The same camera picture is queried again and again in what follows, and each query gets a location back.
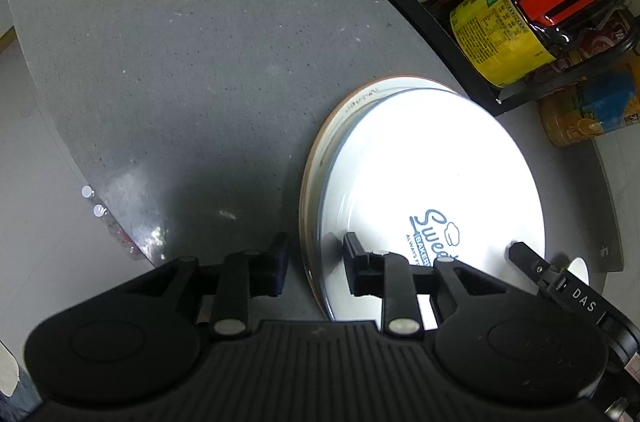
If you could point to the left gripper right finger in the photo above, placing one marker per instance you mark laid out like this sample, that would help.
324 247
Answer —
387 277

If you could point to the white plate Bakery print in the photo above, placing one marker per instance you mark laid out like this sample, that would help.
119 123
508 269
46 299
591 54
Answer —
579 268

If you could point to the black wire kitchen rack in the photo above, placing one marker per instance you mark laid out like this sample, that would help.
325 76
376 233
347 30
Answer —
433 26

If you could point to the white plate Sweet print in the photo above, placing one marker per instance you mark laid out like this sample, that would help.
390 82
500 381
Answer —
425 173

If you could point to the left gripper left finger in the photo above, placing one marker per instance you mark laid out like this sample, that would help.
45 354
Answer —
244 276

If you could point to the lower red can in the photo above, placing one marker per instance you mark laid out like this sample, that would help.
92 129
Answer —
619 34

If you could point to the orange juice bottle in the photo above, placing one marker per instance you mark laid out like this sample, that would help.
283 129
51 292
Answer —
591 108

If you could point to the dark soy sauce bottle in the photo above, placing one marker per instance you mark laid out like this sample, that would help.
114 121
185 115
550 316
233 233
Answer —
506 39

